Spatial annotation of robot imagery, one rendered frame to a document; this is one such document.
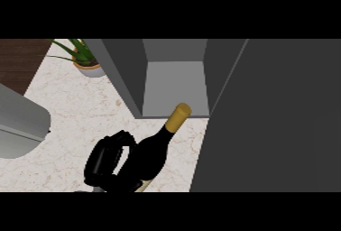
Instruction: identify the dark grey cabinet door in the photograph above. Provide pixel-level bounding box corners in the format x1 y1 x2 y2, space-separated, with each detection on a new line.
189 39 341 193

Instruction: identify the black wine bottle gold cap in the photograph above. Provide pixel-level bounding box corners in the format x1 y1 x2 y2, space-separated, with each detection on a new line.
130 102 193 193

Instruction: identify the grey open cabinet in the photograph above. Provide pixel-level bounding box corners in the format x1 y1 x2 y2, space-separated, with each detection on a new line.
83 39 248 120

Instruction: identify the green plant in pot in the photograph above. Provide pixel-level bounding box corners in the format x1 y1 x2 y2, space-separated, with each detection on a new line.
47 39 108 79

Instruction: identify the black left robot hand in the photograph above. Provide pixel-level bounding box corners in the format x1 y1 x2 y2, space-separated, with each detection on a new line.
83 129 143 193

